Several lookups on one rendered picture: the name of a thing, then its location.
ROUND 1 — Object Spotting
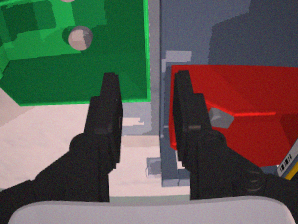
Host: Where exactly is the green bin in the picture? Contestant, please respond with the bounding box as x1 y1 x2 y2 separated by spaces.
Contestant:
0 0 151 107

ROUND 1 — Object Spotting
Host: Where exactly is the yellow flat bar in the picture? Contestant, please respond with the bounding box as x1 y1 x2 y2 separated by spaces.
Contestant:
285 162 298 180

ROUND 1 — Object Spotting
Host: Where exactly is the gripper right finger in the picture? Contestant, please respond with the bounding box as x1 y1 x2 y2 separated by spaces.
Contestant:
172 70 298 224

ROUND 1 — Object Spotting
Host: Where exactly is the dark grey metal bin rack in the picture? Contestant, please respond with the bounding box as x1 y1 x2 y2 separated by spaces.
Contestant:
145 0 298 187

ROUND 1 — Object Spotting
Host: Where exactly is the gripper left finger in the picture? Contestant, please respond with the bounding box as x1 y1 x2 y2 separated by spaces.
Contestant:
0 72 123 224

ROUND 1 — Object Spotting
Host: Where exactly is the black tool case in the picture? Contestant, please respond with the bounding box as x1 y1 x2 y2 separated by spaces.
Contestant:
291 171 298 183

